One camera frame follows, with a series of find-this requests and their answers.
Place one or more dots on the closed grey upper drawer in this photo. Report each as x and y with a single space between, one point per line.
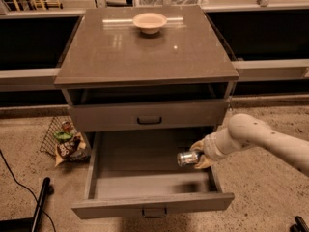
148 115

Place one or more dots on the white paper bowl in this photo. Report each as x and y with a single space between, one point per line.
149 23

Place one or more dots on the brown snack bag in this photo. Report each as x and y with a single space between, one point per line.
71 150

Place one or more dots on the open grey lower drawer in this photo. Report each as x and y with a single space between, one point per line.
135 173

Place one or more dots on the black bar on floor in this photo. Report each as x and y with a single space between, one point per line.
28 224

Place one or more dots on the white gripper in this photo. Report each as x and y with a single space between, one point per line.
210 147

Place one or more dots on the small can in basket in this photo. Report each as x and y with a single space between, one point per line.
66 126

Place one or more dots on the green bowl in basket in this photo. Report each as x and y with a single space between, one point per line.
62 136

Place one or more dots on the wire mesh basket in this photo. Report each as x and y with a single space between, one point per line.
49 142

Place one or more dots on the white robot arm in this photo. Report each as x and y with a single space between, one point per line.
244 132

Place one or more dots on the black object bottom right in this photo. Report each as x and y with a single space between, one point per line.
299 226

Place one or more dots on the grey drawer cabinet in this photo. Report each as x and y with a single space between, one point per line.
111 61

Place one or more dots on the silver blue redbull can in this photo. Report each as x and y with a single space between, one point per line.
188 158

